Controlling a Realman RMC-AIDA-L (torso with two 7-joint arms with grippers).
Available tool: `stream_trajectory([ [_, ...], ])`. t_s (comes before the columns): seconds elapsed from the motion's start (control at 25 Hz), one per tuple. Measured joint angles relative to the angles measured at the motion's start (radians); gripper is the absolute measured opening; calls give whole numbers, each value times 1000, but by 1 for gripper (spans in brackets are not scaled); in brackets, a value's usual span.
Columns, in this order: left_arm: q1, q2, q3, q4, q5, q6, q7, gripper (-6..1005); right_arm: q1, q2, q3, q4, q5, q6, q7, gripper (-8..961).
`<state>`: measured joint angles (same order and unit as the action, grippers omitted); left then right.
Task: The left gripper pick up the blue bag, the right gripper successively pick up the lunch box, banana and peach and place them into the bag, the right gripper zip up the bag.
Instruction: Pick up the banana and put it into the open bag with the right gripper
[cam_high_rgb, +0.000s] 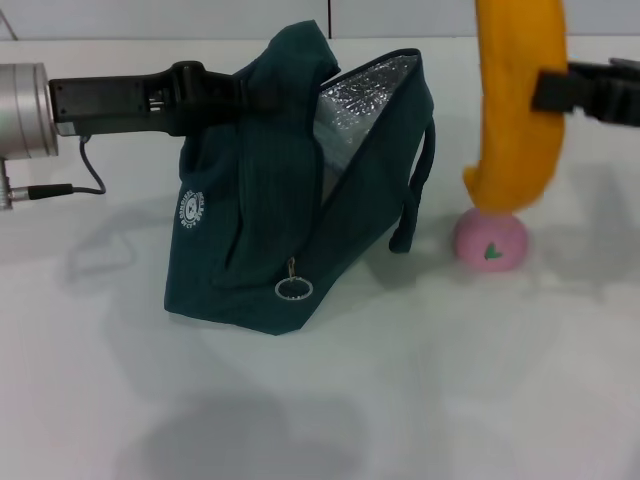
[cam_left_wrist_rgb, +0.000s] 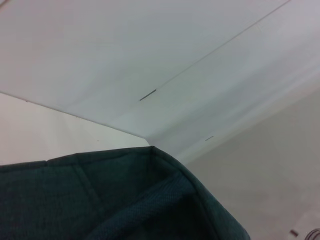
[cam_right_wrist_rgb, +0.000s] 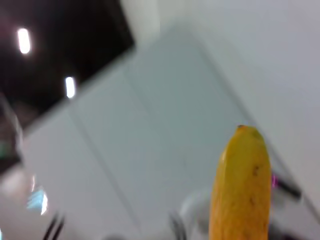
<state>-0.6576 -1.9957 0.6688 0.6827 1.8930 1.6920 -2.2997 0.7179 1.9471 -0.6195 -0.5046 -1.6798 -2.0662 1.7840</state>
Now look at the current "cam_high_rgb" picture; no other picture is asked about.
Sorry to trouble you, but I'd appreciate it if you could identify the pink toy peach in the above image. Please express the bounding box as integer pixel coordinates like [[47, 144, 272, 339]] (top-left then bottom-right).
[[453, 207, 531, 274]]

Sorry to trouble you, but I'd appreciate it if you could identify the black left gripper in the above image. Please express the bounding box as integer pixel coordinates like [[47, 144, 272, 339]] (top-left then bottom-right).
[[48, 60, 281, 139]]

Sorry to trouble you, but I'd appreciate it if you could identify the silver zipper pull ring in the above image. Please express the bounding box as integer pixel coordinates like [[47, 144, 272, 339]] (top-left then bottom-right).
[[273, 257, 315, 304]]

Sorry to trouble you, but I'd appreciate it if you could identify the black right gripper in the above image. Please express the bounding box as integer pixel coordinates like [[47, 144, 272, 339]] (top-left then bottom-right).
[[531, 57, 640, 128]]

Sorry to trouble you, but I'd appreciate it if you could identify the dark teal insulated lunch bag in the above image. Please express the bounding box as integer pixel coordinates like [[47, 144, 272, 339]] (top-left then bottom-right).
[[163, 19, 437, 337]]

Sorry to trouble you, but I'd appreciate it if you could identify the yellow toy banana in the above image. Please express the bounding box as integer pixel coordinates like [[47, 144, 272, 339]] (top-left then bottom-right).
[[460, 0, 569, 217]]

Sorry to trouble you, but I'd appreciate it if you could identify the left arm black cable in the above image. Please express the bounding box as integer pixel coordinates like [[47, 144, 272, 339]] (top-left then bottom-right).
[[7, 134, 107, 200]]

